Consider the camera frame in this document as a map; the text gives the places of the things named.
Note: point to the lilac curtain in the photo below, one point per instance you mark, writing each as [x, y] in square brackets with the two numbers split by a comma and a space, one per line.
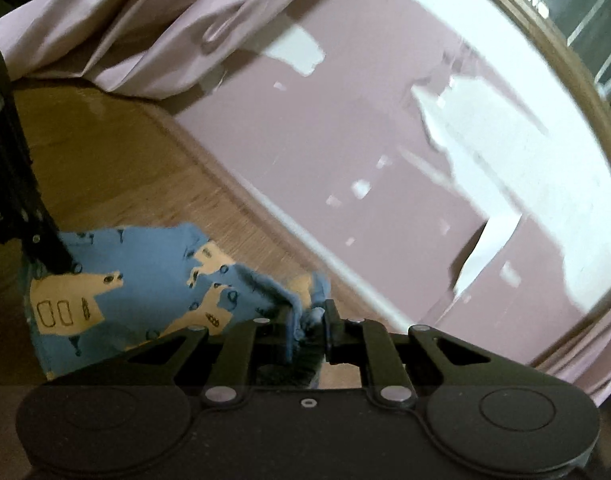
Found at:
[150, 20]

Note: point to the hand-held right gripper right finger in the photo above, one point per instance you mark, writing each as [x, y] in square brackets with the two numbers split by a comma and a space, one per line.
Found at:
[331, 335]

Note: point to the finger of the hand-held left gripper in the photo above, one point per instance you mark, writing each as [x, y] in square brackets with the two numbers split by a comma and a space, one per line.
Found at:
[55, 255]

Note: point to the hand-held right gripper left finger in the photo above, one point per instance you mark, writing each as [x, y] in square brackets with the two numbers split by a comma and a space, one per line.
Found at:
[291, 346]

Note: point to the blue printed pants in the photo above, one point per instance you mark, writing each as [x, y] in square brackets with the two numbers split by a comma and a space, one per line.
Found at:
[150, 280]

